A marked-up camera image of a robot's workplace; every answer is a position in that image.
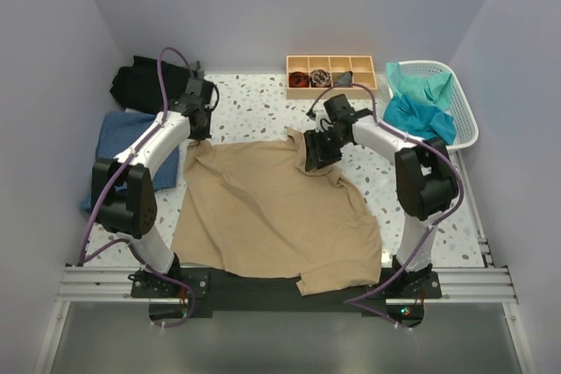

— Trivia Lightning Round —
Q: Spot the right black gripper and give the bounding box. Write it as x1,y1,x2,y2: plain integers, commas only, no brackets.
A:
304,127,349,172

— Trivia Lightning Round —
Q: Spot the beige t shirt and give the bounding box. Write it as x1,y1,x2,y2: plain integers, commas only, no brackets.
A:
172,130,381,295

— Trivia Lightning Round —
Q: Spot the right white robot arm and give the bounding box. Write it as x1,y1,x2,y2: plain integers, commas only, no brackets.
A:
304,95,464,298

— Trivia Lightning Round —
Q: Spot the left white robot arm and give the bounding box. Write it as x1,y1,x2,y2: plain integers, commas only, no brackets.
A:
91,78,219,297

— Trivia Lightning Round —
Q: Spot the grey folded t shirt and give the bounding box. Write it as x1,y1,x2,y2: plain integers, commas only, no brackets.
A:
189,60,205,79

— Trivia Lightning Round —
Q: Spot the black folded t shirt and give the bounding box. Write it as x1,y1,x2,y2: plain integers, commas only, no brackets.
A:
110,56,190,115

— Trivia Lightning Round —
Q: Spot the brown patterned rolled sock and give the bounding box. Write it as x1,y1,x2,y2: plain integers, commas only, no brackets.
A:
309,68,332,88

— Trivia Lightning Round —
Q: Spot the dark grey rolled sock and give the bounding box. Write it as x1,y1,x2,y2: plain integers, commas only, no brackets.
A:
333,71,353,87

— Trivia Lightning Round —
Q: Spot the red black rolled sock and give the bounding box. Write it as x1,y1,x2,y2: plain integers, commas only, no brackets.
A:
288,72,309,88

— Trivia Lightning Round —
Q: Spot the wooden compartment tray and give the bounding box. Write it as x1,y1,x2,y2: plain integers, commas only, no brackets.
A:
286,55,378,100

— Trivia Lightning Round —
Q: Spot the blue t shirt in basket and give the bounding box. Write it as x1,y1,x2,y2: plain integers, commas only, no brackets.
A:
383,95,457,145

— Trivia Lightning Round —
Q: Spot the teal t shirt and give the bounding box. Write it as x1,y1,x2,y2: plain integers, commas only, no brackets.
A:
386,62,453,110

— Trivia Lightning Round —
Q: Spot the white plastic laundry basket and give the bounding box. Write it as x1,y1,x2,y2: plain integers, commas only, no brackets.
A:
387,60,479,151

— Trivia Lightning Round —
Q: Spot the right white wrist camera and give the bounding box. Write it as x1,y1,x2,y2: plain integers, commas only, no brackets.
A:
310,109,334,132

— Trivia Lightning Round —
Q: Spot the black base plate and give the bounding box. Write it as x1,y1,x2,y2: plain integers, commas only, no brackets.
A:
128,268,443,321

